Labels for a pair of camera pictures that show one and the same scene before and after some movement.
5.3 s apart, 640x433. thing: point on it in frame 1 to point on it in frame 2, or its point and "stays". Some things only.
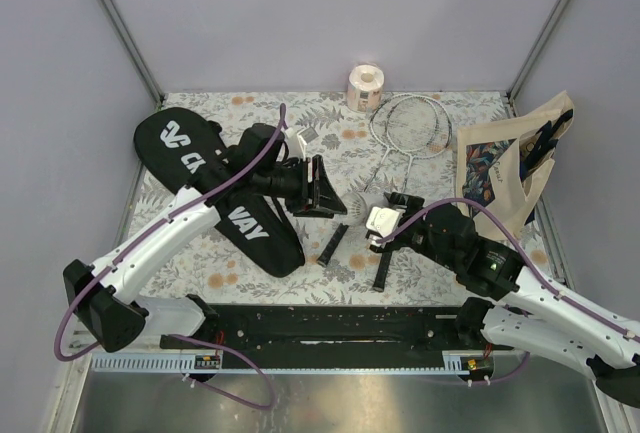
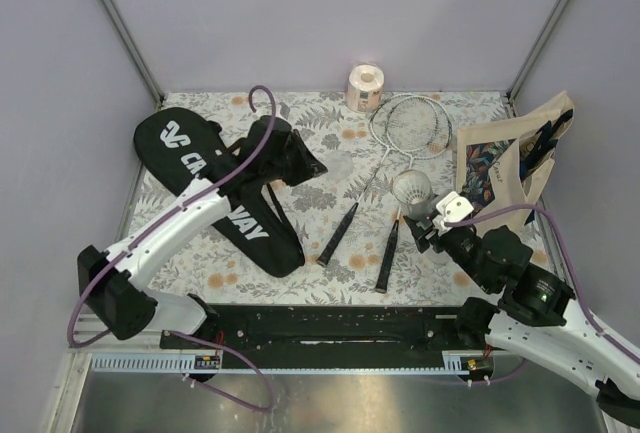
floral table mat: [369, 145] stays
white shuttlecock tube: [356, 209] to [413, 190]
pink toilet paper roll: [365, 88] stays
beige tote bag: [500, 163] stays
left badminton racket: [401, 123] stays
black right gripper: [413, 203] to [421, 236]
